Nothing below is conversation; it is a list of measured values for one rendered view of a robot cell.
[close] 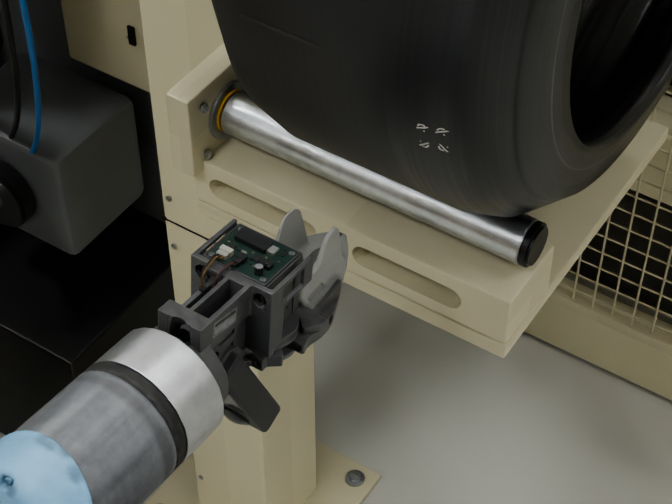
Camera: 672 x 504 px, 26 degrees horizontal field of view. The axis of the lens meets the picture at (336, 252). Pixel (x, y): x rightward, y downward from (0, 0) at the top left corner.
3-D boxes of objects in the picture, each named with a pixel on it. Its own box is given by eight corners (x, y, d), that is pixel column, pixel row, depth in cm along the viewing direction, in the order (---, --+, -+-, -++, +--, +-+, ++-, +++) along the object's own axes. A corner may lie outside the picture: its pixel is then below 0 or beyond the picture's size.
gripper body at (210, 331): (322, 252, 104) (222, 347, 96) (315, 339, 110) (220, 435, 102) (236, 211, 107) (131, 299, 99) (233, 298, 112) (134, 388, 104)
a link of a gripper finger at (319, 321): (357, 288, 111) (291, 353, 105) (355, 303, 112) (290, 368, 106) (305, 263, 112) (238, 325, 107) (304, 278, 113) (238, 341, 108)
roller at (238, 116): (208, 104, 141) (235, 77, 144) (213, 137, 145) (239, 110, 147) (527, 246, 128) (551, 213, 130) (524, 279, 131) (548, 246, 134)
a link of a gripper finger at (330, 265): (379, 204, 111) (312, 267, 105) (373, 263, 115) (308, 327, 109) (345, 189, 113) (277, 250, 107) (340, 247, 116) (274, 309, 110)
